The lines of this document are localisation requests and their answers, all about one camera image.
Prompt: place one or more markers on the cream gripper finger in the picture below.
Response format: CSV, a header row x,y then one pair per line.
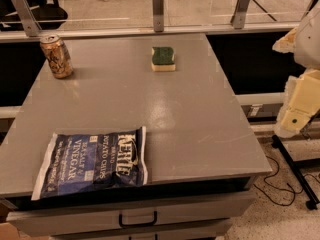
x,y
301,103

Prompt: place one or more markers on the orange soda can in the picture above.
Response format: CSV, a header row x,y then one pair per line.
x,y
57,55

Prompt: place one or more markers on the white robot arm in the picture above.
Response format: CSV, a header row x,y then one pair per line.
x,y
303,41

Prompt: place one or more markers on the black stand leg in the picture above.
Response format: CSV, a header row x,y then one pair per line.
x,y
296,167

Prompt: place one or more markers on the green and yellow sponge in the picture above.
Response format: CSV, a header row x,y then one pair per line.
x,y
163,59

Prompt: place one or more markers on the blue kettle chips bag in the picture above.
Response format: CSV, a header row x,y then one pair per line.
x,y
78,163

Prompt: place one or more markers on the black office chair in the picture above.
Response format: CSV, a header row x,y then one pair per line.
x,y
47,13

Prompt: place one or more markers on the right metal bracket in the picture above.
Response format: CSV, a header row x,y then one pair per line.
x,y
239,16

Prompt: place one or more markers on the metal bracket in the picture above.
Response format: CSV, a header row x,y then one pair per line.
x,y
30,26
158,15
239,16

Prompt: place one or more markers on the middle metal bracket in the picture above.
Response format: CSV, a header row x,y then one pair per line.
x,y
158,15

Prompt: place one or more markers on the left metal bracket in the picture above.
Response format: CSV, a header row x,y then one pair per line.
x,y
30,26

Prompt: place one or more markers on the grey drawer with black handle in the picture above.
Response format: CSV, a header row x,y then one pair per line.
x,y
126,215

